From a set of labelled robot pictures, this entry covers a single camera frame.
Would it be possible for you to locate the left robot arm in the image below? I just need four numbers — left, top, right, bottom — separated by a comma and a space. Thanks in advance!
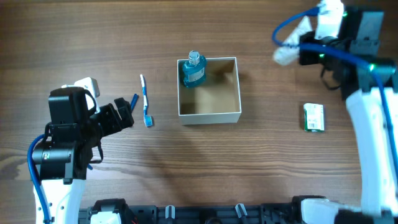
27, 86, 134, 223

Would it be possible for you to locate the blue white toothbrush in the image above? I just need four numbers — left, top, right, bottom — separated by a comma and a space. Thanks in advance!
140, 74, 153, 128

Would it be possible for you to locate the blue mouthwash bottle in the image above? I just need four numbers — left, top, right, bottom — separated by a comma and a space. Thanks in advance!
182, 50, 207, 88

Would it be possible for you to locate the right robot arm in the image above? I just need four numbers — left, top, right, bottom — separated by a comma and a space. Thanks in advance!
289, 4, 397, 223

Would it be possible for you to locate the white cardboard box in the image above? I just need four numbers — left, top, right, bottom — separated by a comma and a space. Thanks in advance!
177, 57, 242, 125

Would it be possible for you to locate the blue disposable razor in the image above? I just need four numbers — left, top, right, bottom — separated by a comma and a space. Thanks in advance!
130, 94, 139, 112

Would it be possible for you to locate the white lotion tube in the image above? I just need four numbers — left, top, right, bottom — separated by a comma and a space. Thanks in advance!
271, 14, 313, 66

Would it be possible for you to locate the green white soap bar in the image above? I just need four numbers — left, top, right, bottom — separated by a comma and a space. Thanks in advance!
303, 103, 325, 132

